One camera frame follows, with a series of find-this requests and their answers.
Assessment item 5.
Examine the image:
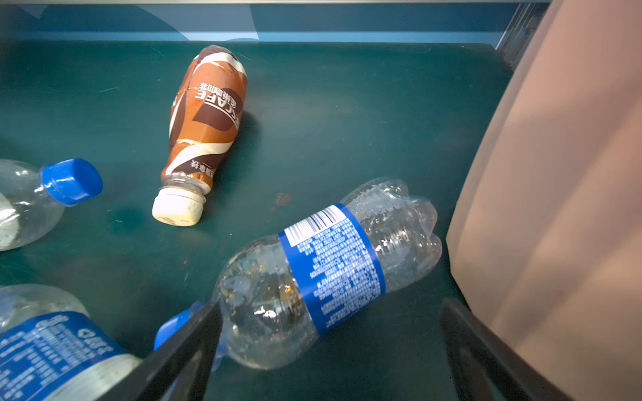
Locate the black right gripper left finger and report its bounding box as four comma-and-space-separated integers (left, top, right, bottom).
100, 302, 222, 400

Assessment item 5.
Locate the pink plant pot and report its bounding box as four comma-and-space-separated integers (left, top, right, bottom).
446, 1, 641, 400

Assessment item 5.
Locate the brown coffee bottle white cap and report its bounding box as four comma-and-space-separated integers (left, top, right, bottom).
151, 45, 247, 227

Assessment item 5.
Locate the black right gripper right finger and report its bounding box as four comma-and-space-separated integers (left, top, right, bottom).
440, 298, 570, 400

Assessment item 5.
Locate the clear bottle blue cap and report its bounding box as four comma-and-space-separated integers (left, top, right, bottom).
1, 159, 103, 252

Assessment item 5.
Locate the aluminium frame rail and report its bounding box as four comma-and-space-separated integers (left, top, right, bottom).
496, 3, 549, 70

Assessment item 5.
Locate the clear bottle blue text label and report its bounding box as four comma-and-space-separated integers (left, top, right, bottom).
153, 176, 443, 372

